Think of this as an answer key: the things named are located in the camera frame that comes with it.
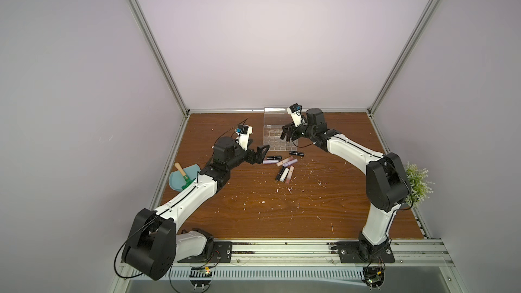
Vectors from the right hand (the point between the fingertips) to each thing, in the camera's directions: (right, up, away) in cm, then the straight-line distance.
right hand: (287, 120), depth 90 cm
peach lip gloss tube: (-2, -20, +6) cm, 21 cm away
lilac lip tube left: (-8, -20, +8) cm, 23 cm away
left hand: (-11, -10, -11) cm, 18 cm away
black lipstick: (-5, -18, +8) cm, 20 cm away
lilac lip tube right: (+3, -20, +7) cm, 22 cm away
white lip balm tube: (-1, -25, +2) cm, 25 cm away
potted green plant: (+47, -25, -18) cm, 56 cm away
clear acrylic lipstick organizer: (-5, +1, +17) cm, 18 cm away
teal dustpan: (-52, -28, +4) cm, 59 cm away
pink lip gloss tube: (+2, -25, +2) cm, 25 cm away
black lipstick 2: (+6, -16, +10) cm, 20 cm away
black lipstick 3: (-3, -24, +2) cm, 25 cm away
